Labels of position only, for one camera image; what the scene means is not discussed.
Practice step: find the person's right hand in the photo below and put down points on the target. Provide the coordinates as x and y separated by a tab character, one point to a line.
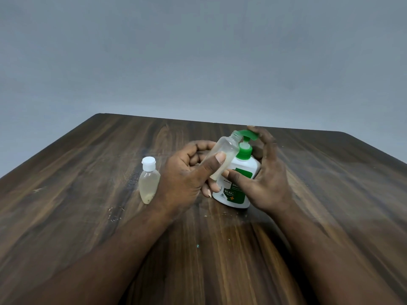
270	187

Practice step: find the person's left hand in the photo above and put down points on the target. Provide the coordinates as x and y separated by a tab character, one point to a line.
178	181

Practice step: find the small clear bottle white cap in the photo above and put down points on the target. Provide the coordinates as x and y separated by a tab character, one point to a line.
148	187

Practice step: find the white hand sanitizer pump bottle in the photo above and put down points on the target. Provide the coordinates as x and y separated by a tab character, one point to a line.
237	195

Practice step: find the small clear bottle green-capped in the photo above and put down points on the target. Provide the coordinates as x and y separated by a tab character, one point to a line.
225	146

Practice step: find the person's right forearm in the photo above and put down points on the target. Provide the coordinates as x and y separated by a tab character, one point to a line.
334	260

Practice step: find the person's left forearm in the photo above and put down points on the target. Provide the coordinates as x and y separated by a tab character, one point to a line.
111	260

